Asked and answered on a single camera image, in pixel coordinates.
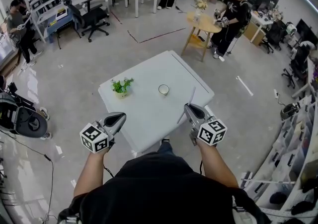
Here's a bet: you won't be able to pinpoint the vase of yellow flowers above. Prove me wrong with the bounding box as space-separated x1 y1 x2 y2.
194 0 208 22

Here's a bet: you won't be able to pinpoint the white and yellow box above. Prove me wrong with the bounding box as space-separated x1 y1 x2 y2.
55 8 68 19

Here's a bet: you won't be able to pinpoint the white and black backpack rig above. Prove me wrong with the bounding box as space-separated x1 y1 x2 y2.
0 91 48 139

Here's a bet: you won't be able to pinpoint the white desk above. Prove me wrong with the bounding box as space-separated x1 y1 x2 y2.
249 10 275 44

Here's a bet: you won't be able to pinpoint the blue cloth covered table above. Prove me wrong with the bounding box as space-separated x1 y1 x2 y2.
46 10 82 50

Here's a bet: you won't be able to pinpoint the dark helmet headset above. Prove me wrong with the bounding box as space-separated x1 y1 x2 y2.
280 102 301 121

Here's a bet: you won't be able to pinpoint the brown cardboard box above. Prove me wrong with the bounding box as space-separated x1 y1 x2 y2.
242 21 266 46

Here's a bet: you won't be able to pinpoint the person's right forearm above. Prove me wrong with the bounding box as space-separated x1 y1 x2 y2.
196 141 239 189

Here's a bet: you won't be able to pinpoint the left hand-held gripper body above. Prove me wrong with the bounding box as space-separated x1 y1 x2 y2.
79 121 116 154

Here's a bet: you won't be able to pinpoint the round wooden side table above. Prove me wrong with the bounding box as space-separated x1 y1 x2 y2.
180 10 223 63

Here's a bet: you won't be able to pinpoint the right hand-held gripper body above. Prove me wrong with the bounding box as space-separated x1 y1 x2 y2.
190 118 228 147

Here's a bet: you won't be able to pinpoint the black office chair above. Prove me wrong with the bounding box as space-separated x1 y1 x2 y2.
62 0 110 43
281 44 311 89
259 20 286 54

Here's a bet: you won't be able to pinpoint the black monitor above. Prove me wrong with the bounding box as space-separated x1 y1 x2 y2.
295 18 318 45

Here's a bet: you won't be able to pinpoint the white shelf of storage bins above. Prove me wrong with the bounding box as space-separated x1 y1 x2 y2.
239 95 318 224

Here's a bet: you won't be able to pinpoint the person's left forearm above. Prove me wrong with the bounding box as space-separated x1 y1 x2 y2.
74 149 106 198

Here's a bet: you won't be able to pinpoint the person's black shirt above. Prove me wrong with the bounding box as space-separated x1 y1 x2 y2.
57 152 264 224

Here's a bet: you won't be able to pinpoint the pale purple straw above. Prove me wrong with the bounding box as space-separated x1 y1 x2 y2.
176 86 197 124

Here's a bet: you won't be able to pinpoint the person's blue jeans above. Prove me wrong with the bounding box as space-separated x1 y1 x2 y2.
156 141 177 157

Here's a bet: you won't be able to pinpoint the black floor cable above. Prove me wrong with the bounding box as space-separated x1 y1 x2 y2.
0 128 55 223

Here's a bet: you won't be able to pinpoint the small potted flower plant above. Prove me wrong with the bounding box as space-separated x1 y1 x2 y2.
110 77 135 99

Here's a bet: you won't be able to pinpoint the white square table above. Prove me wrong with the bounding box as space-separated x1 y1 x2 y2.
97 50 215 154

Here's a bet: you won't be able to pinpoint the white shelving unit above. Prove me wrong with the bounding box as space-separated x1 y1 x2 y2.
18 0 112 44

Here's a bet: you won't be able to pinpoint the backpack strap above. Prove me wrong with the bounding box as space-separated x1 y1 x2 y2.
59 214 82 224
232 205 259 224

